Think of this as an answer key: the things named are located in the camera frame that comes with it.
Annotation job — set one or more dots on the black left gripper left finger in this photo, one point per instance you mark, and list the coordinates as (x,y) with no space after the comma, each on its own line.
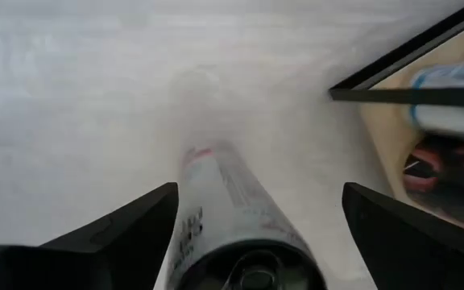
(127,241)

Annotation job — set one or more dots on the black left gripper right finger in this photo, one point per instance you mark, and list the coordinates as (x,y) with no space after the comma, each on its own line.
(417,249)

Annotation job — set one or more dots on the red soda can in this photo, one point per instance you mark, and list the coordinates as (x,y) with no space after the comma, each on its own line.
(425,181)

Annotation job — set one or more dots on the white Celsius energy drink can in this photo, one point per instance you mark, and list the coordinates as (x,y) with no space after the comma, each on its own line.
(232,209)

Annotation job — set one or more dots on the silver blue Red Bull can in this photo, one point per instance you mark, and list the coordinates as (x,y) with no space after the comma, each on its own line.
(453,121)

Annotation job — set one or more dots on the wooden shelf with black frame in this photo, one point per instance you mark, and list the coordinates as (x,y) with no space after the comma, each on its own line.
(381,129)

